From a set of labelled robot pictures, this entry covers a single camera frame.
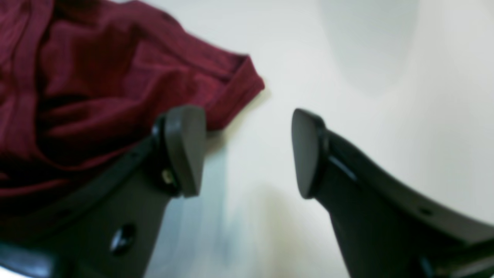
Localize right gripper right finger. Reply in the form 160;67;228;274
291;108;494;278

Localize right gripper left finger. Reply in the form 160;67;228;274
1;105;206;278

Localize dark red t-shirt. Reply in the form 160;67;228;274
0;0;264;219

